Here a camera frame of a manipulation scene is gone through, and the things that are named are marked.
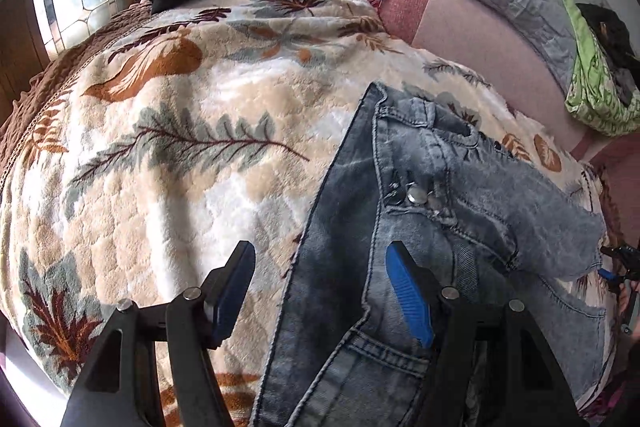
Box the green patterned folded quilt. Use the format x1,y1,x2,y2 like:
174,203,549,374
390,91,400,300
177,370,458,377
562,0,639,138

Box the grey-blue denim pants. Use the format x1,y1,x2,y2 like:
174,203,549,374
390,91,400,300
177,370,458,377
252,83,607,426

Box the black clothes on quilt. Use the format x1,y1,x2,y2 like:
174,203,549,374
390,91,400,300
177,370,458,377
577,3,639,107

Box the leaf-pattern plush blanket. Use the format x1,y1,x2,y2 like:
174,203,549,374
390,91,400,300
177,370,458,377
1,0,615,426

